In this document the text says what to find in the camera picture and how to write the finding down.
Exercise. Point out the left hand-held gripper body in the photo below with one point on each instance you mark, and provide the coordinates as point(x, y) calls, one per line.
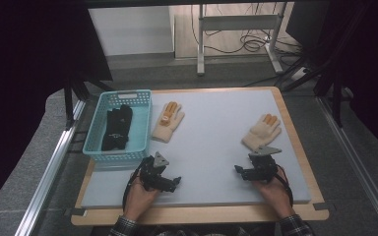
point(154, 173)

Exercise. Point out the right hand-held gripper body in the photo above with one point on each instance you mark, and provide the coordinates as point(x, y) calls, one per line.
point(262, 167)

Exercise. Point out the cream glove with orange fingers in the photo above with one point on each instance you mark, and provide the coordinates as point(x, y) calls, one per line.
point(167, 126)
point(261, 132)

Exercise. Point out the teal plastic basket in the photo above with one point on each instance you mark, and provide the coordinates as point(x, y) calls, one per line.
point(142, 131)

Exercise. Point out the black glove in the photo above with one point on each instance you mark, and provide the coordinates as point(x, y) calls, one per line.
point(116, 128)

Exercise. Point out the person's left hand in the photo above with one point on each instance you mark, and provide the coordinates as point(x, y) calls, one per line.
point(141, 200)

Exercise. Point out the person's right hand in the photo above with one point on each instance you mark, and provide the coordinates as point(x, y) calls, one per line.
point(274, 195)

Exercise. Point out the wooden board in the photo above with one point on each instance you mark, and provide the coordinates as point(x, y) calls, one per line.
point(193, 216)

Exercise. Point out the grey foam mat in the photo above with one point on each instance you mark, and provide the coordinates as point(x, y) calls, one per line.
point(210, 131)

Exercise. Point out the black tape piece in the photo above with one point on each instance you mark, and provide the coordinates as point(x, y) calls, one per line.
point(75, 211)
point(324, 206)

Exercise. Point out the white power strip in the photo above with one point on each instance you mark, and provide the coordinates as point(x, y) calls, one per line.
point(299, 74)

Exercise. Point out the black stand legs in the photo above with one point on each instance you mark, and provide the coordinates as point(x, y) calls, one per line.
point(336, 98)

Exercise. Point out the black tripod legs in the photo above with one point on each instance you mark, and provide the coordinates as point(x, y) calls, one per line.
point(69, 98)

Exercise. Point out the white panel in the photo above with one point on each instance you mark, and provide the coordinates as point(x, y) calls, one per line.
point(131, 29)

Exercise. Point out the white metal stand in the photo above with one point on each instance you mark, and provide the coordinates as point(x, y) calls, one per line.
point(239, 22)

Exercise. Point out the dark curtain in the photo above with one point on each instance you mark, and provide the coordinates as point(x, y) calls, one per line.
point(19, 82)

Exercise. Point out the aluminium rail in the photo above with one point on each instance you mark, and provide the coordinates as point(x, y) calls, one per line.
point(357, 164)
point(50, 167)

